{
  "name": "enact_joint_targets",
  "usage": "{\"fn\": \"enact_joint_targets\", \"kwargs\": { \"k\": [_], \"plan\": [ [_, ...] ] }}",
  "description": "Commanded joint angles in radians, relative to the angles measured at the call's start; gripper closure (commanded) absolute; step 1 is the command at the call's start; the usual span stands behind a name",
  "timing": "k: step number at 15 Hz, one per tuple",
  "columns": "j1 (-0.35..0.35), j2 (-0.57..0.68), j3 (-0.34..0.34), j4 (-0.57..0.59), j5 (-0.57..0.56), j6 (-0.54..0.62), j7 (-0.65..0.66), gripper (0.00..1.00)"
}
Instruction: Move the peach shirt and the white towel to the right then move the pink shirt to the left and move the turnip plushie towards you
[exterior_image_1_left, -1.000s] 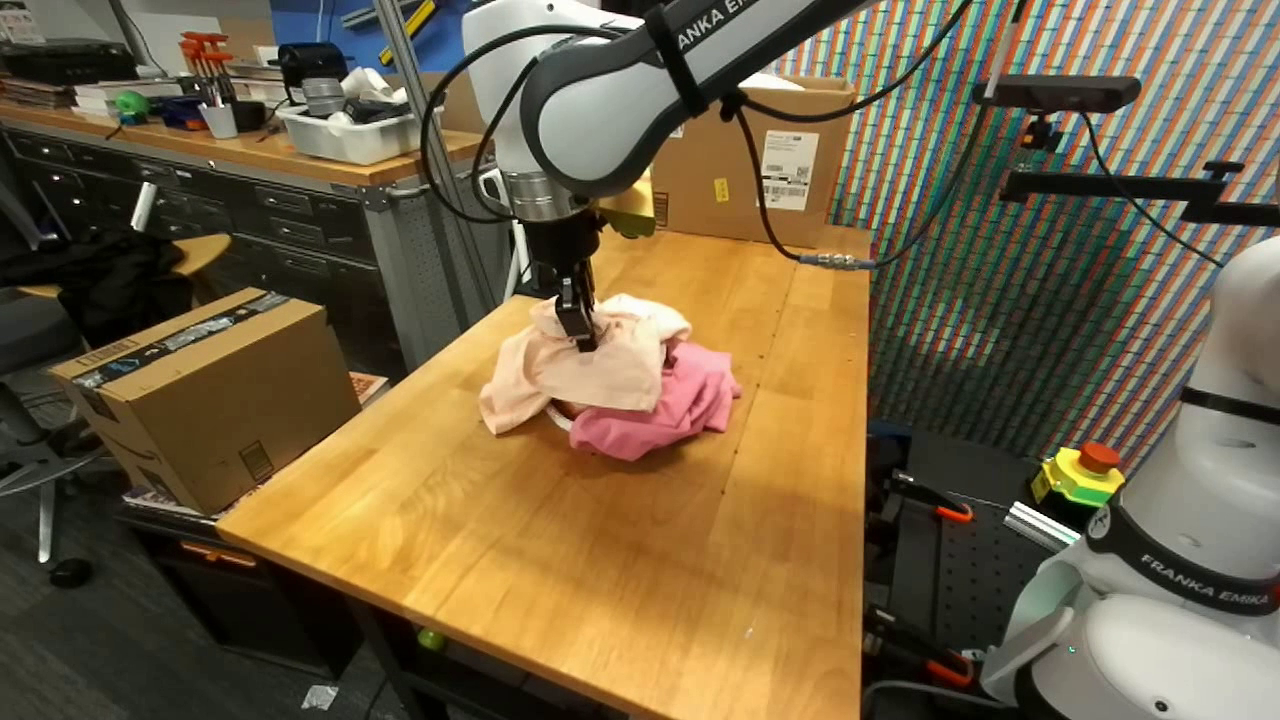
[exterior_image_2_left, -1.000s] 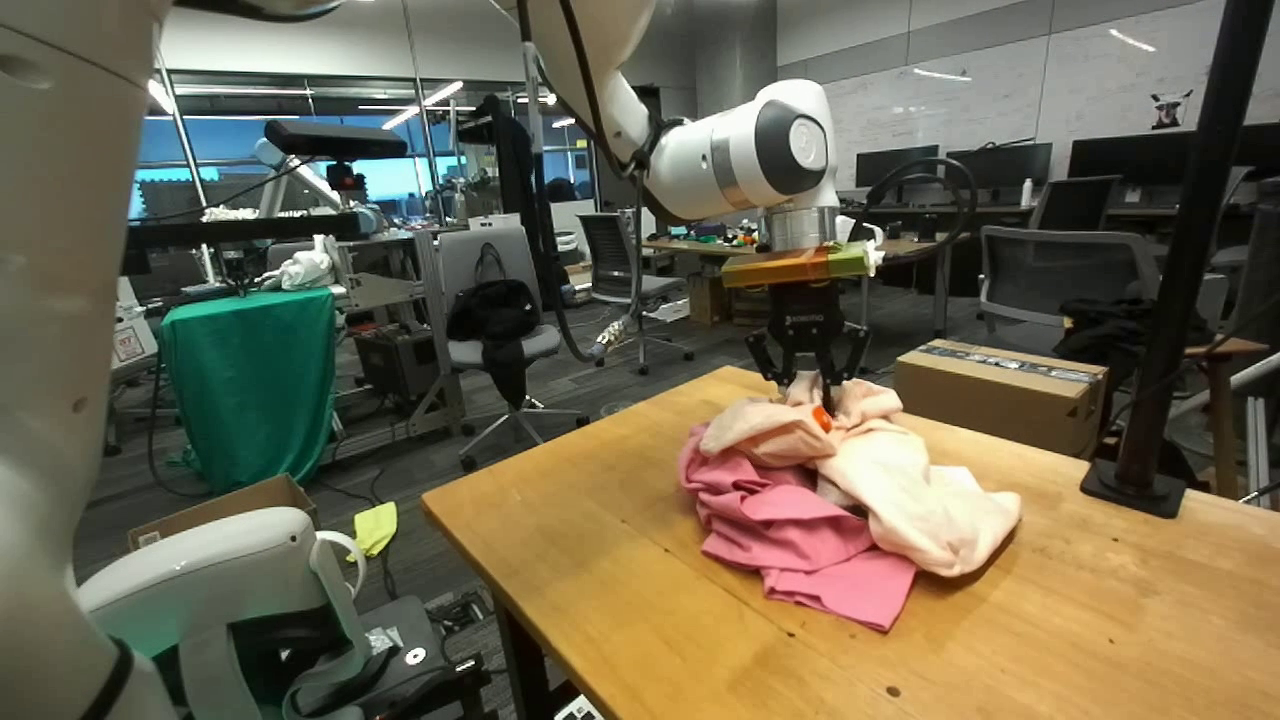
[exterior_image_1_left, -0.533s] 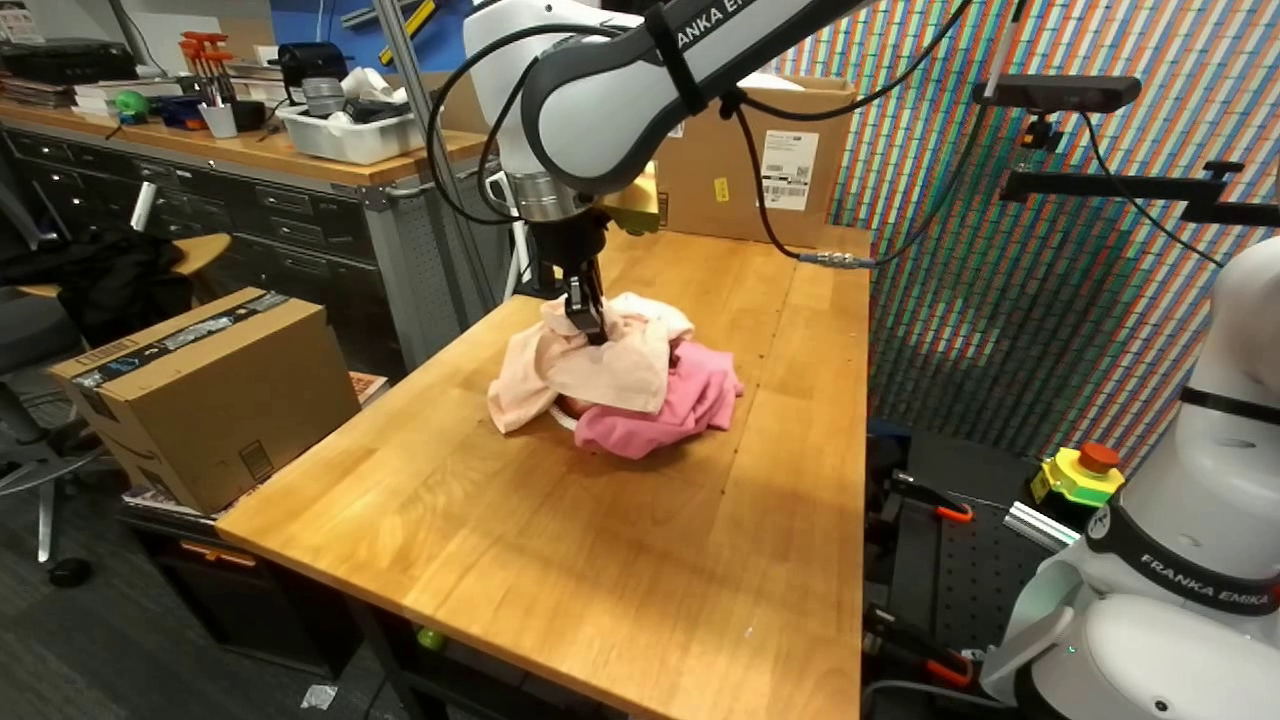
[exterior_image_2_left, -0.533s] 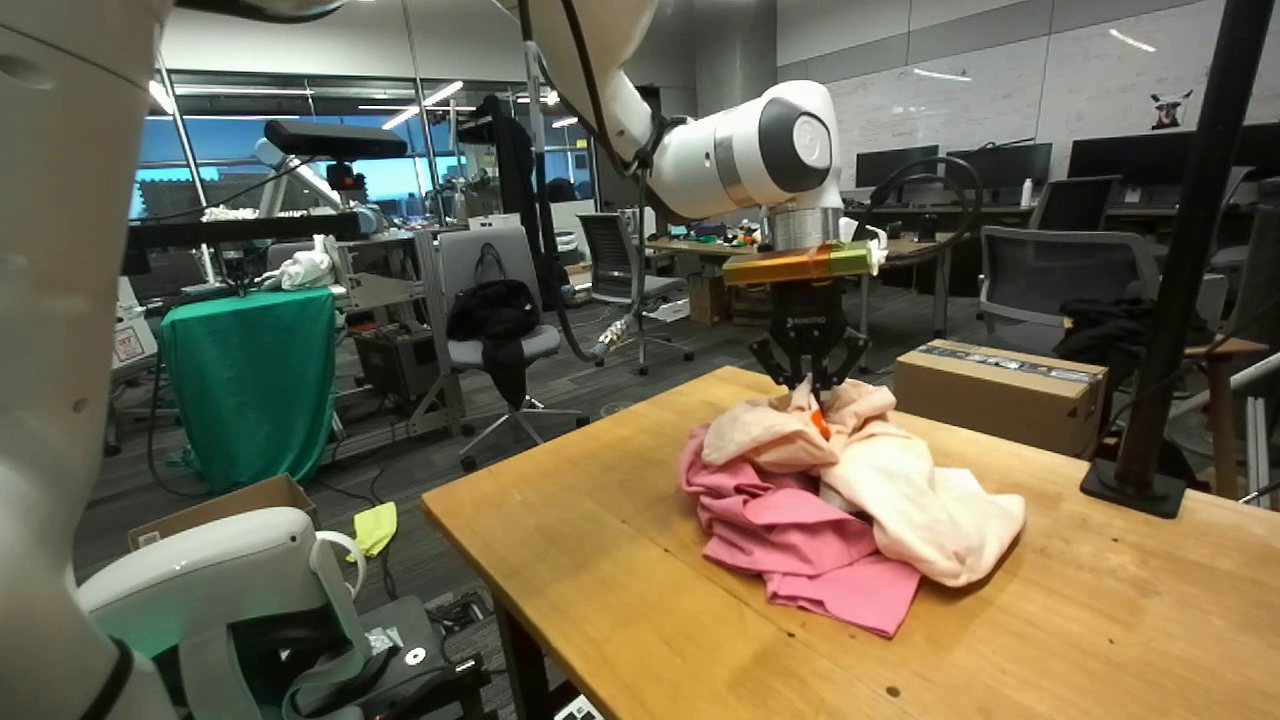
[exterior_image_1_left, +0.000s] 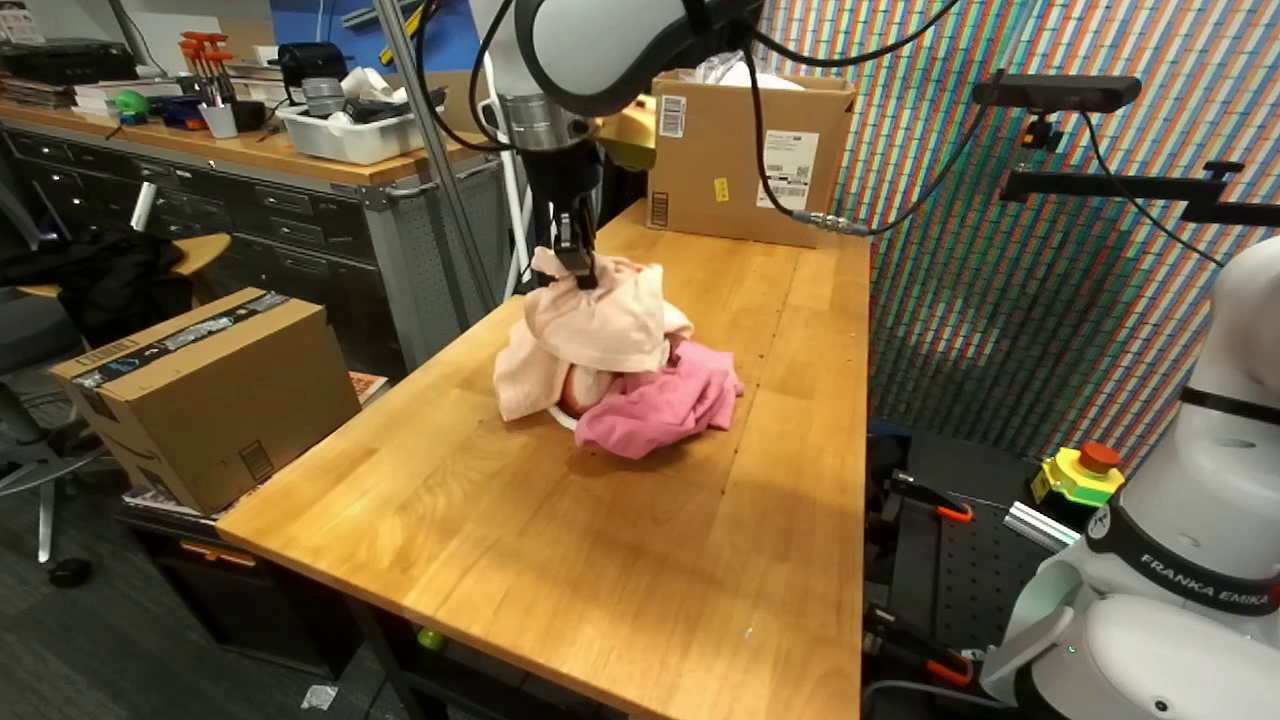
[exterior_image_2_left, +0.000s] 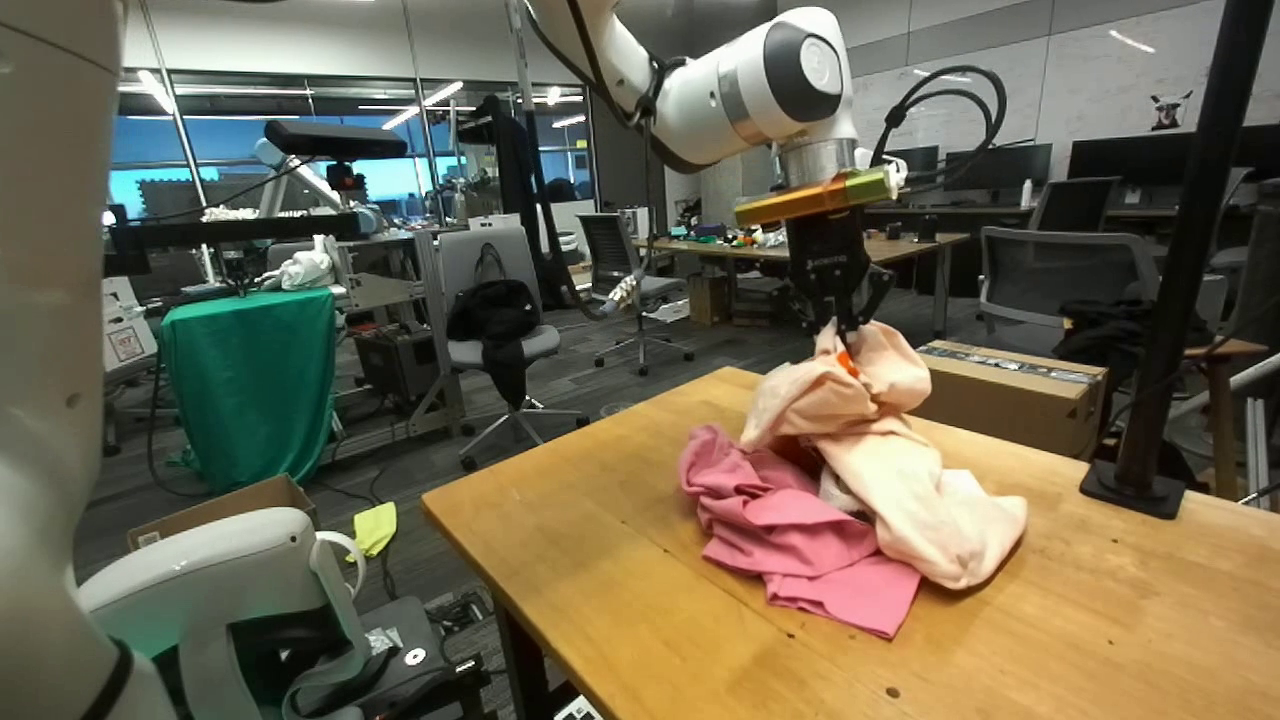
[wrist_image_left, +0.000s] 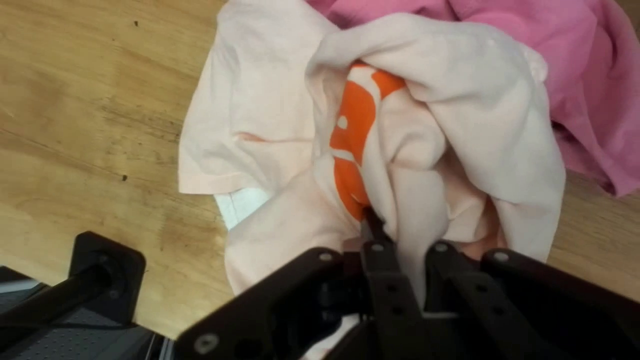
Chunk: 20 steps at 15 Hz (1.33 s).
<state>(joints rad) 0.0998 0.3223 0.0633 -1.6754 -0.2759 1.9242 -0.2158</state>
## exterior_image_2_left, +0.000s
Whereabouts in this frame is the long wooden desk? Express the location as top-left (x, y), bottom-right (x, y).
top-left (651, 229), bottom-right (976, 334)

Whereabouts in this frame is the grey mesh office chair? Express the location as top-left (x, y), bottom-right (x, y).
top-left (976, 222), bottom-right (1166, 338)

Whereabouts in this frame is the black stereo camera bar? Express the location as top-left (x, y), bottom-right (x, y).
top-left (259, 116), bottom-right (410, 167)

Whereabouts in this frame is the wooden stool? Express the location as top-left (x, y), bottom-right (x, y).
top-left (1178, 334), bottom-right (1276, 499)

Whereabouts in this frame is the office chair with black jacket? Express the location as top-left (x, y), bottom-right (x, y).
top-left (435, 217), bottom-right (590, 472)

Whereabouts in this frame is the ceiling light strip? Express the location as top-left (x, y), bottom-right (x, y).
top-left (375, 74), bottom-right (471, 136)

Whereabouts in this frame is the brown cardboard piece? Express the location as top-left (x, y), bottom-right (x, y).
top-left (122, 472), bottom-right (316, 552)

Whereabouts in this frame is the black office chair back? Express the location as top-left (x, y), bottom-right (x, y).
top-left (1032, 172), bottom-right (1122, 231)

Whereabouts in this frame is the green cloth cover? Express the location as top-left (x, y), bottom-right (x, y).
top-left (155, 286), bottom-right (342, 491)

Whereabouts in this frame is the cardboard box with black tape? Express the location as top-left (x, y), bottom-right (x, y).
top-left (915, 334), bottom-right (1112, 458)

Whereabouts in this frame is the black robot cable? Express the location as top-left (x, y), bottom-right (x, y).
top-left (871, 59), bottom-right (1013, 175)

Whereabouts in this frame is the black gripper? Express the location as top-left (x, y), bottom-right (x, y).
top-left (783, 210), bottom-right (895, 343)

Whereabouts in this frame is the white cloth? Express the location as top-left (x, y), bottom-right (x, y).
top-left (734, 315), bottom-right (1032, 597)

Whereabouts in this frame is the pink shirt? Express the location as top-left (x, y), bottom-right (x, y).
top-left (674, 424), bottom-right (926, 641)

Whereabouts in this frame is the black pole stand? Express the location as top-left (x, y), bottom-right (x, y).
top-left (1074, 0), bottom-right (1276, 519)

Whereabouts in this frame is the black computer monitor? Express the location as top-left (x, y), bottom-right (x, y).
top-left (1064, 127), bottom-right (1203, 210)
top-left (939, 140), bottom-right (1057, 201)
top-left (886, 140), bottom-right (945, 183)

